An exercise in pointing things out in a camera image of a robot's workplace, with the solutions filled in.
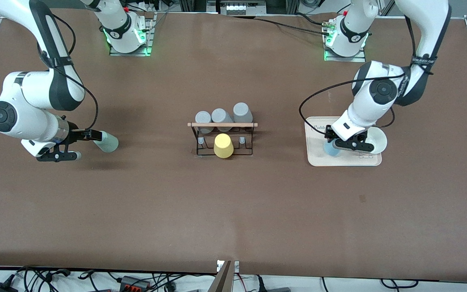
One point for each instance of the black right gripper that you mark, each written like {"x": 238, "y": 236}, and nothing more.
{"x": 75, "y": 135}

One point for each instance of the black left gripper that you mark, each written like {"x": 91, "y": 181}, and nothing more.
{"x": 329, "y": 134}

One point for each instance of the light blue cup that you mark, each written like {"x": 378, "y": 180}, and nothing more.
{"x": 330, "y": 151}

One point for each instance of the pale green cup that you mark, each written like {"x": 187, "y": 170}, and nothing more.
{"x": 110, "y": 142}

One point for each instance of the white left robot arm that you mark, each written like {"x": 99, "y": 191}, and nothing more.
{"x": 363, "y": 109}

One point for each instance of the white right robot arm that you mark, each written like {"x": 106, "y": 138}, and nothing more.
{"x": 35, "y": 87}

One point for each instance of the beige plastic tray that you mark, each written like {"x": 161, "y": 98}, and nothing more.
{"x": 316, "y": 156}

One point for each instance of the white bowl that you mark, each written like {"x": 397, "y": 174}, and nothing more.
{"x": 379, "y": 140}

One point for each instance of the grey cup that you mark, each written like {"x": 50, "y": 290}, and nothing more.
{"x": 219, "y": 115}
{"x": 242, "y": 111}
{"x": 203, "y": 118}

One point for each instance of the yellow cup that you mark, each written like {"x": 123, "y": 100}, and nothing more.
{"x": 223, "y": 147}

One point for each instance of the black red terminal connector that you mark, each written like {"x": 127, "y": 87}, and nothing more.
{"x": 134, "y": 282}

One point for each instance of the grey device box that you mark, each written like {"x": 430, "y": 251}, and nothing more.
{"x": 241, "y": 7}

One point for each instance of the black plug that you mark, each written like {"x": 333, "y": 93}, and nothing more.
{"x": 274, "y": 289}

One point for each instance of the black power adapter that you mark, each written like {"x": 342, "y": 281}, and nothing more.
{"x": 0, "y": 286}

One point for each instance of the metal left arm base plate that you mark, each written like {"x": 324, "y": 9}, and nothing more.
{"x": 361, "y": 59}

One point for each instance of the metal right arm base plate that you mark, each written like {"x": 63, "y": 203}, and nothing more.
{"x": 149, "y": 36}

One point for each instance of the white post bracket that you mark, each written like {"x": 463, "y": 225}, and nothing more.
{"x": 236, "y": 266}

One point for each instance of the wooden camera post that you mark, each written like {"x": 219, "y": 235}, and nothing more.
{"x": 221, "y": 280}

